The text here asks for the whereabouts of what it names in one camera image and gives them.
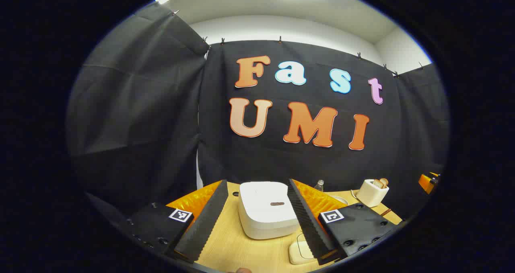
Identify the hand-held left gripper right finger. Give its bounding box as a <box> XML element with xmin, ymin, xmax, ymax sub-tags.
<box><xmin>287</xmin><ymin>179</ymin><xmax>403</xmax><ymax>265</ymax></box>

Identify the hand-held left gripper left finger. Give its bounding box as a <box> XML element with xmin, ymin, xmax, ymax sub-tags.
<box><xmin>121</xmin><ymin>180</ymin><xmax>229</xmax><ymax>264</ymax></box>

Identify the cream box of rice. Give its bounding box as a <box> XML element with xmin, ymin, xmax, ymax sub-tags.
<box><xmin>288</xmin><ymin>233</ymin><xmax>319</xmax><ymax>265</ymax></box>

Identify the white rice cooker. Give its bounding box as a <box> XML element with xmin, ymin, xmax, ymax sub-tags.
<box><xmin>238</xmin><ymin>181</ymin><xmax>300</xmax><ymax>240</ymax></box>

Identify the white toaster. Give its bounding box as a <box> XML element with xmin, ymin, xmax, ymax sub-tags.
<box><xmin>356</xmin><ymin>179</ymin><xmax>389</xmax><ymax>208</ymax></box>

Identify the black backdrop cloth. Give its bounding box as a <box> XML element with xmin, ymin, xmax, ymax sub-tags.
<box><xmin>66</xmin><ymin>3</ymin><xmax>450</xmax><ymax>217</ymax></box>

